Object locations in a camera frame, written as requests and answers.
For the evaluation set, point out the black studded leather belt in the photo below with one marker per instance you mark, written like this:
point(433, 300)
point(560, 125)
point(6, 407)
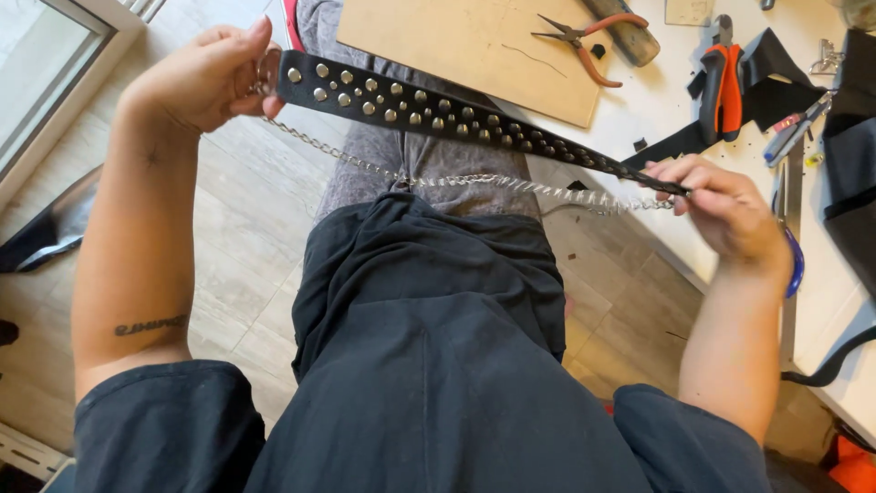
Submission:
point(438, 116)

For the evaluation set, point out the wooden mallet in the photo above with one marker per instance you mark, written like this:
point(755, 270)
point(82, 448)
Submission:
point(626, 31)

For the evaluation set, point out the brown wooden board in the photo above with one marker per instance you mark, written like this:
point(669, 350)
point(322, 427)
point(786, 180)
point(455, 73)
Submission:
point(479, 51)

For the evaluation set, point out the silver metal clip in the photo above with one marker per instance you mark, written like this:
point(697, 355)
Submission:
point(827, 58)

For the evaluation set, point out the orange black punch pliers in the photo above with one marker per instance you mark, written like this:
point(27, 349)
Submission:
point(722, 82)

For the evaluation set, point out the metal ruler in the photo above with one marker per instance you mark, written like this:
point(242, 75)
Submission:
point(790, 239)

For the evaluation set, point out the black plastic sheet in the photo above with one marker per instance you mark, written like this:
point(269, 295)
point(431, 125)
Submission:
point(48, 229)

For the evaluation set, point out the glass door with frame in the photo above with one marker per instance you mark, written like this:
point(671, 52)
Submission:
point(55, 75)

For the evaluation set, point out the beige card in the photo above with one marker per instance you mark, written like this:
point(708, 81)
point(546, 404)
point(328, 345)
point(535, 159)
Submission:
point(690, 10)

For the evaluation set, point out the person's right hand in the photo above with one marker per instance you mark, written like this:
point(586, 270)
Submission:
point(725, 205)

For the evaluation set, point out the blue grey utility knife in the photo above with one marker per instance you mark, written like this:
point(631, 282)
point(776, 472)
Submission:
point(797, 127)

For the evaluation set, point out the person's grey trousers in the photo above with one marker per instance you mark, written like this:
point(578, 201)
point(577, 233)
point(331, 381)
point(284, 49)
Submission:
point(410, 147)

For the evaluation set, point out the person's right fingers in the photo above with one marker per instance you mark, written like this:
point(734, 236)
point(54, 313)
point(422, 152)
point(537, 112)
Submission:
point(674, 181)

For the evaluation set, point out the black fabric bag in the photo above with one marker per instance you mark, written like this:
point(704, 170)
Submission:
point(852, 157)

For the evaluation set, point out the person's black shirt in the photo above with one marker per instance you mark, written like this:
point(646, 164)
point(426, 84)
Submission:
point(424, 383)

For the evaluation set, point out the person's left hand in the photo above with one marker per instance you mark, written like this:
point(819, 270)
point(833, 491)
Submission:
point(198, 79)

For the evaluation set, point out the orange object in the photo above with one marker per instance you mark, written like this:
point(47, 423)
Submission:
point(852, 465)

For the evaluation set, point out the black leather piece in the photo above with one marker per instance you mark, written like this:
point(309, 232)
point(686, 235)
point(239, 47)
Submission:
point(753, 96)

